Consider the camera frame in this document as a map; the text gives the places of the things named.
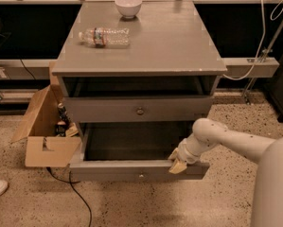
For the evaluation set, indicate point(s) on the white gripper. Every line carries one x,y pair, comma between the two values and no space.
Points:
185,154

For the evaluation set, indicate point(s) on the grey drawer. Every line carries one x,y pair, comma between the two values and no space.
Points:
137,109
132,152

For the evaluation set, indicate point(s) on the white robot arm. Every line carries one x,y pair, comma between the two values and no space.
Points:
266,152

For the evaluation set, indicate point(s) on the grey top drawer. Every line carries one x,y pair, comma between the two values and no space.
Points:
137,109

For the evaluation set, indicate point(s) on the grey wooden drawer cabinet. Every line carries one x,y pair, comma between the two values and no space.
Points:
170,54

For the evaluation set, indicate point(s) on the open cardboard box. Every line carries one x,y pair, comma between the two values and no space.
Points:
44,147

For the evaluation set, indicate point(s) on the dark bottles in box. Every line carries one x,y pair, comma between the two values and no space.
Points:
63,125

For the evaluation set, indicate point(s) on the clear plastic water bottle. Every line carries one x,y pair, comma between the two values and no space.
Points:
102,37

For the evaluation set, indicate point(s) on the white ceramic bowl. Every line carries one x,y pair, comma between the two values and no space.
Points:
128,8

